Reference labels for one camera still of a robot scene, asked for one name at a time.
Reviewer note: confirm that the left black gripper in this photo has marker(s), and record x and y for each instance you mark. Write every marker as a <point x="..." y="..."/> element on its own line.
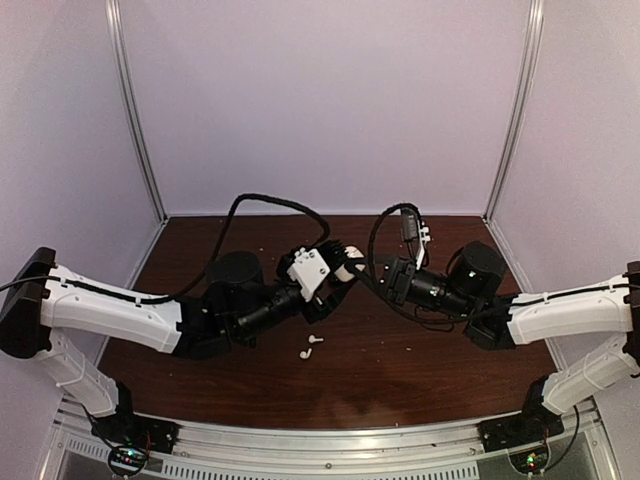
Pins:
<point x="320" y="307"/>

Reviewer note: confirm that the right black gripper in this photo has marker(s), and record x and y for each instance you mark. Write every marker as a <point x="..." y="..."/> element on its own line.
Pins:
<point x="394" y="294"/>

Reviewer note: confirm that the white earbud charging case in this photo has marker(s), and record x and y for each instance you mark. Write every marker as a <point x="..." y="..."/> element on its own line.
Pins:
<point x="354" y="261"/>

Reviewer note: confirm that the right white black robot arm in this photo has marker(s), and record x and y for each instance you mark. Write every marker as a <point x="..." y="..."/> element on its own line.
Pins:
<point x="467" y="292"/>

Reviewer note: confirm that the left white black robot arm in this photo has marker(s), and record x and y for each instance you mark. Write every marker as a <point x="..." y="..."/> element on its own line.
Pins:
<point x="237" y="307"/>

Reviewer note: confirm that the right circuit board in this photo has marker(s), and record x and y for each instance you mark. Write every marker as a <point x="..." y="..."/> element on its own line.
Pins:
<point x="529" y="462"/>

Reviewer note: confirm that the circuit board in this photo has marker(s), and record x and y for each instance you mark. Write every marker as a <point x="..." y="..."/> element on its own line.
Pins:
<point x="529" y="462"/>
<point x="126" y="460"/>

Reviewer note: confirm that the left circuit board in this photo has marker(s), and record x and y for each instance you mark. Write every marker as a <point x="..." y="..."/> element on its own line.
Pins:
<point x="126" y="460"/>

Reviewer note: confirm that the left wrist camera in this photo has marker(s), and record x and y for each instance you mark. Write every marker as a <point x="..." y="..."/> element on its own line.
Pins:
<point x="307" y="267"/>

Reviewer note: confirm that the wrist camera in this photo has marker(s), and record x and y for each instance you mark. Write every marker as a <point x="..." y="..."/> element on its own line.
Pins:
<point x="307" y="267"/>
<point x="416" y="235"/>

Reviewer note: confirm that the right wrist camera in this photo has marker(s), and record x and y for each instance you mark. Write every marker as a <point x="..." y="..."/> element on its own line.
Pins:
<point x="416" y="235"/>

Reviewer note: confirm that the aluminium front rail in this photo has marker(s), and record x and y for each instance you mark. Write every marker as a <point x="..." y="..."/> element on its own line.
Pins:
<point x="449" y="450"/>

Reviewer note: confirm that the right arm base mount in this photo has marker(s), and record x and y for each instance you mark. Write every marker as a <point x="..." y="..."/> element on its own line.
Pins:
<point x="519" y="429"/>

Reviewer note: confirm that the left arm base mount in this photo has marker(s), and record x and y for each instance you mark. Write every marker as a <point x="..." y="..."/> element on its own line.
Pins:
<point x="142" y="432"/>

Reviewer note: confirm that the right aluminium frame post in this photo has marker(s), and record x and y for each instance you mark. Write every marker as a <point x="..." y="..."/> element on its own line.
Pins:
<point x="529" y="60"/>

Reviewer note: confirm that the aluminium frame post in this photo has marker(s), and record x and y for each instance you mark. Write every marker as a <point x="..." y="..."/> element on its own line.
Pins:
<point x="529" y="60"/>
<point x="131" y="110"/>

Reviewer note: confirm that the left aluminium frame post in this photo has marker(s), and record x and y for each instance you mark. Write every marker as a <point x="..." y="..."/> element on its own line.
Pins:
<point x="131" y="110"/>

